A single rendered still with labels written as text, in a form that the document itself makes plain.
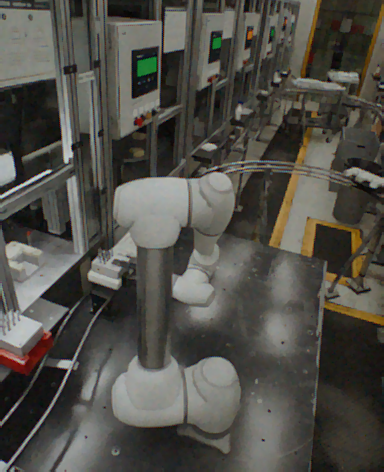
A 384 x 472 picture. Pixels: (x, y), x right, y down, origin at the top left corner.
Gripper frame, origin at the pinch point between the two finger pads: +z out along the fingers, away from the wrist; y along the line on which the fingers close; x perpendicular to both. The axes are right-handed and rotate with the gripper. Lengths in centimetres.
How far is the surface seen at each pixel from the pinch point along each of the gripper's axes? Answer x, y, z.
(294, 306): -35, -22, -74
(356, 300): -139, -90, -124
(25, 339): 52, 11, 1
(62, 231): -7.8, 3.0, 35.0
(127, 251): -14.9, -2.9, 4.9
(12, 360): 56, 6, 3
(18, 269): 25.1, 7.1, 29.1
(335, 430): -26, -89, -112
